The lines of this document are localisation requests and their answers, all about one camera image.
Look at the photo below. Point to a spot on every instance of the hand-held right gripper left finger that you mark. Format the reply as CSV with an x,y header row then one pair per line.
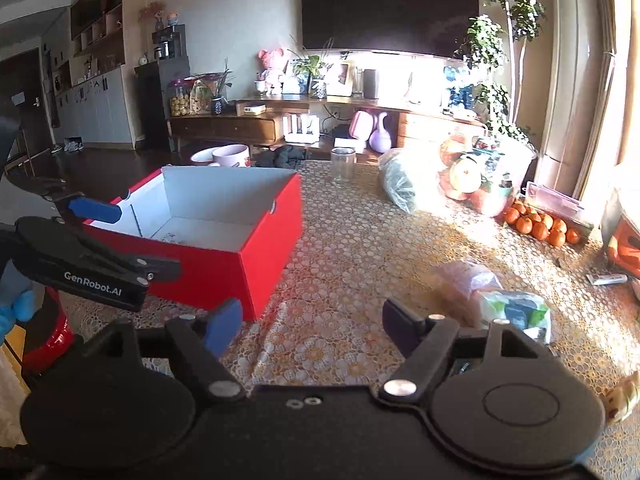
x,y
226,324

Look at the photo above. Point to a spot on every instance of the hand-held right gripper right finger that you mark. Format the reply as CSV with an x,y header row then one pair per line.
x,y
398,323

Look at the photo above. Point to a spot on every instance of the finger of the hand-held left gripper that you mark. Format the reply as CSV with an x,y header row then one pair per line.
x,y
95,210
160,267

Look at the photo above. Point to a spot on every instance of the red cardboard box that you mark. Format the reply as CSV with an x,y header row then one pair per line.
x,y
270,240

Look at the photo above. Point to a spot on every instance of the desktop with lace tablecloth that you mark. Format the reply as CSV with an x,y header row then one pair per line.
x,y
350,260

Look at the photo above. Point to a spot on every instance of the person's left hand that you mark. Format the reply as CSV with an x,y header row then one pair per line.
x,y
21,307

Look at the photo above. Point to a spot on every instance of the red glossy object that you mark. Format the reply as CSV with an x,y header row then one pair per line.
x,y
50,325

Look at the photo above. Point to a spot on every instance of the pair of shoes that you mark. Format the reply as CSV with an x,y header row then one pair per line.
x,y
73,145

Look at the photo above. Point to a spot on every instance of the pink bread packet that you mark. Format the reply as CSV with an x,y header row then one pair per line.
x,y
460,285

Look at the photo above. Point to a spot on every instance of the white cupboards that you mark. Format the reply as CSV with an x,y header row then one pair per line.
x,y
100,105

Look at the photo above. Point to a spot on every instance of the white bowl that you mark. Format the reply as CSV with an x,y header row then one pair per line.
x,y
200,156

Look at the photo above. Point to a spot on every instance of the black cabinet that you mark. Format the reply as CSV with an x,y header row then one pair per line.
x,y
155,105

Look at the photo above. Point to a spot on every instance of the white green plastic packet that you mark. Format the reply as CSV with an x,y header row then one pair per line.
x,y
520,310

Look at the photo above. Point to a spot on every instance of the pink flowered pot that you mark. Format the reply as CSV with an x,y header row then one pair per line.
x,y
231,156

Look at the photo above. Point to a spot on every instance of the jar of golden balls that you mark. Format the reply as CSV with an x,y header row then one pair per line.
x,y
180,102

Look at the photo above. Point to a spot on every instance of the clear plastic bag of greens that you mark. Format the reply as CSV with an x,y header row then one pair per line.
x,y
405,180

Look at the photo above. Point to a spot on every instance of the wooden television console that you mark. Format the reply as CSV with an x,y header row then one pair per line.
x,y
225,129

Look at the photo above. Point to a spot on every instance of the dotted pot with plant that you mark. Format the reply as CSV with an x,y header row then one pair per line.
x,y
217,105

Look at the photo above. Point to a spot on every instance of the yellow apple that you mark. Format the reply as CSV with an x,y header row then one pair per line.
x,y
466,175

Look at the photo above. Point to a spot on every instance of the dark cloth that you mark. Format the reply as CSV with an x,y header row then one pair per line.
x,y
280,157

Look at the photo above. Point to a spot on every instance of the drinking glass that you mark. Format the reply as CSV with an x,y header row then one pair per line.
x,y
343,167

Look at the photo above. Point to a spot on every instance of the pile of tangerines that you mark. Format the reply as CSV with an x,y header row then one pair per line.
x,y
540,227

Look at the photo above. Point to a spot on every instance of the small white box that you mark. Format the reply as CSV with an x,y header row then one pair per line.
x,y
251,108

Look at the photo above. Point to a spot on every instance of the purple vase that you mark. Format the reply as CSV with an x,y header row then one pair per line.
x,y
381,137

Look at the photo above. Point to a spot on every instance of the clear plastic fruit bowl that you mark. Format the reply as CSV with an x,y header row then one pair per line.
x,y
510,160

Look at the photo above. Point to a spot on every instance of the clear plastic lidded container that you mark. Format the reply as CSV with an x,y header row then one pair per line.
x,y
560,205

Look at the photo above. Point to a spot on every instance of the pink bag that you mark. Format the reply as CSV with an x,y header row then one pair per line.
x,y
361,125

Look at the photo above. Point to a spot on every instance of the pink teddy bear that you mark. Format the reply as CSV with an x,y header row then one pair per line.
x,y
271,67

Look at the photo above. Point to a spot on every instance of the small potted green plant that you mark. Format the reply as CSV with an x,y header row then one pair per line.
x,y
317,87

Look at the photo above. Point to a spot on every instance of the pale soft object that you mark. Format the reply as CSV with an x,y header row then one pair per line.
x,y
625,400

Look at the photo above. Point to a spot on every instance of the orange grey appliance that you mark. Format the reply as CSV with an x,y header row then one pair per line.
x,y
625,245

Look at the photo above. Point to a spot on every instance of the grey speaker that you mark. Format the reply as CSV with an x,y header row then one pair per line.
x,y
371,84

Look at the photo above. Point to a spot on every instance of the tall green houseplant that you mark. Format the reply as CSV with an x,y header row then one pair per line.
x,y
482,40

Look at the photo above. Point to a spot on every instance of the black television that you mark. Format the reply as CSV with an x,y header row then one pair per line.
x,y
390,10

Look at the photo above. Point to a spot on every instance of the white standing air conditioner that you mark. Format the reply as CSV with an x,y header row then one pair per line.
x,y
575,60

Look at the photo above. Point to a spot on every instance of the window curtain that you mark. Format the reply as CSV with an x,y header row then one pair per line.
x,y
622,85

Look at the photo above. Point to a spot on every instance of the wooden wall shelf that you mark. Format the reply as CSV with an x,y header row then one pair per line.
x,y
97,20

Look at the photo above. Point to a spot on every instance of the white picture frame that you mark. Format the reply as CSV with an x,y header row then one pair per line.
x,y
340,80

